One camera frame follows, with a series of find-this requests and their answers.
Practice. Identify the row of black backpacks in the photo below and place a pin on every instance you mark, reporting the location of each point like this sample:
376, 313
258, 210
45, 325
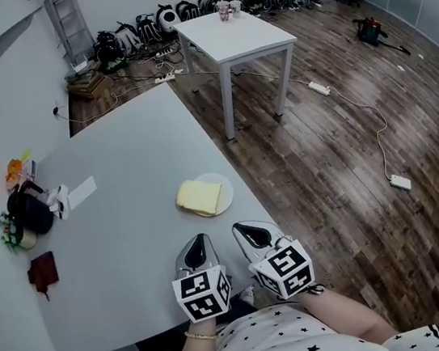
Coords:
195, 12

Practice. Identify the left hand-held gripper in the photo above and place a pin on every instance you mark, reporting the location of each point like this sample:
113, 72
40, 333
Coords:
199, 292

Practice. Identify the stack of cardboard boxes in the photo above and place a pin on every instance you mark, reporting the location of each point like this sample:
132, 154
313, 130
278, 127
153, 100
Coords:
87, 84

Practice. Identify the white power strip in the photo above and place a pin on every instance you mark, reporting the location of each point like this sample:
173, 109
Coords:
164, 52
400, 182
164, 78
319, 88

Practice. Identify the white paper sheet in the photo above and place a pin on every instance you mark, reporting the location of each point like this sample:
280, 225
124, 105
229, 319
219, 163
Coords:
82, 191

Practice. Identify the white star-print shirt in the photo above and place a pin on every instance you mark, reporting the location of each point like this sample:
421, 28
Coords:
293, 343

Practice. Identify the person's right forearm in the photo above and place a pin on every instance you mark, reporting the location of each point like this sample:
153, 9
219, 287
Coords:
346, 315

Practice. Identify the small flower pot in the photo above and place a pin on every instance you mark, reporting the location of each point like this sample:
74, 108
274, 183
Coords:
16, 237

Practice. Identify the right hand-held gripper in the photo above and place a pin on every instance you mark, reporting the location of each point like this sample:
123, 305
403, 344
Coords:
285, 271

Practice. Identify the black wall plug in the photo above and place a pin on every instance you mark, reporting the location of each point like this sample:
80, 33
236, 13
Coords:
55, 110

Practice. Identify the white router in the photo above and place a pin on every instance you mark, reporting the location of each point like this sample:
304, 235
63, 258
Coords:
80, 66

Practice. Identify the brown leather wallet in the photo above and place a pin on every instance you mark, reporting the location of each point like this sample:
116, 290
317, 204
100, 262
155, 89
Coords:
43, 269

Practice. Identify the black kettle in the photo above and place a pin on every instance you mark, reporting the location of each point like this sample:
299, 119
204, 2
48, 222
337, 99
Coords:
33, 212

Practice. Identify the white drink cup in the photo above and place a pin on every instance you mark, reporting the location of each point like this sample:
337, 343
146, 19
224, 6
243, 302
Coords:
236, 8

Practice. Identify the white rectangular table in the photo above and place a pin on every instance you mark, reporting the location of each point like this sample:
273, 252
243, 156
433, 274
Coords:
231, 36

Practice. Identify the red and green vacuum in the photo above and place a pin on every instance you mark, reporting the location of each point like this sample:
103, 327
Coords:
370, 31

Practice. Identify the metal ladder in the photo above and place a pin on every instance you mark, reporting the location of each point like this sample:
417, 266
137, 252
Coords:
68, 25

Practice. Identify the round white plate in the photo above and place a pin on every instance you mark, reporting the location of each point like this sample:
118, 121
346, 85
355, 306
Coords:
226, 190

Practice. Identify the person's white shoe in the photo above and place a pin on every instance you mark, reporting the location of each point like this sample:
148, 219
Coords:
246, 294

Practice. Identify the orange toy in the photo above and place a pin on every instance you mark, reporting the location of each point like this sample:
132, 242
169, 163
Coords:
14, 166

